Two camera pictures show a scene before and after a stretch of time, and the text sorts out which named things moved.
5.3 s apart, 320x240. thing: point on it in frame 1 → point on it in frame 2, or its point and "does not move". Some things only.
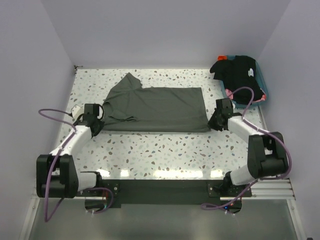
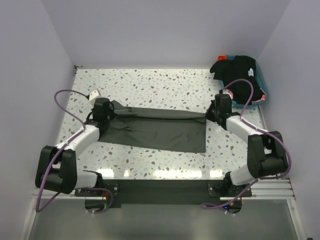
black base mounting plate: [183, 192] does not move
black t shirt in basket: [236, 72] does not move
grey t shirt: [131, 108] → [175, 129]
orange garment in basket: [222, 57] does not move
